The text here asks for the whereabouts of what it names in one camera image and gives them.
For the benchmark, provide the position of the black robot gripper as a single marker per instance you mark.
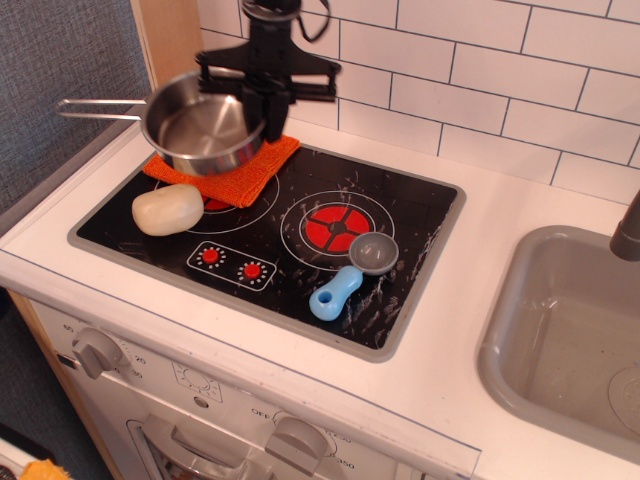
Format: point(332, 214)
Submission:
point(268, 63)

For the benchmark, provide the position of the stainless steel pot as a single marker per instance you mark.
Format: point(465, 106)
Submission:
point(196, 133)

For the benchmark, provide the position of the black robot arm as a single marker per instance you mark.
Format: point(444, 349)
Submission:
point(272, 6)

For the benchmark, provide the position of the orange knitted towel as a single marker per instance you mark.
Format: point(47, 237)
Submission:
point(240, 187)

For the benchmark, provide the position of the light wooden side panel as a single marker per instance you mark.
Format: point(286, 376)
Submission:
point(170, 37)

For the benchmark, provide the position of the cream toy potato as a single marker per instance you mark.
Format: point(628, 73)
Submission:
point(168, 210)

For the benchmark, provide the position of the black toy stovetop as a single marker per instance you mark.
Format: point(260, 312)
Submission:
point(299, 231)

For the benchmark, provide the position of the left red stove knob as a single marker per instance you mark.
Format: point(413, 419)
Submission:
point(210, 256)

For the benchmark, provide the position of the red stove knob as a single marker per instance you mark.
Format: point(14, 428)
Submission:
point(210, 256)
point(252, 271)

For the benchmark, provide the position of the right red stove knob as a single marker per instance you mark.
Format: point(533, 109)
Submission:
point(252, 271)

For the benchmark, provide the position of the grey blue measuring scoop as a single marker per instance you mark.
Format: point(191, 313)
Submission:
point(370, 254)

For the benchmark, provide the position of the grey timer dial knob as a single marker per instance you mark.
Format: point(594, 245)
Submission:
point(96, 352)

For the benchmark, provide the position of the grey oven dial knob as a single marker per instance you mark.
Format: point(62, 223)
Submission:
point(298, 445)

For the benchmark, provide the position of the grey plastic sink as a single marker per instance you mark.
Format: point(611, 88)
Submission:
point(562, 346)

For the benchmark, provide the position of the grey faucet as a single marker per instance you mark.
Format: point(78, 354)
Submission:
point(625, 242)

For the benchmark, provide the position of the yellow black object on floor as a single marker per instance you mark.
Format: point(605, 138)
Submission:
point(36, 470)

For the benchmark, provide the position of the grey oven door handle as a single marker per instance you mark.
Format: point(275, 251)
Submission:
point(196, 452)

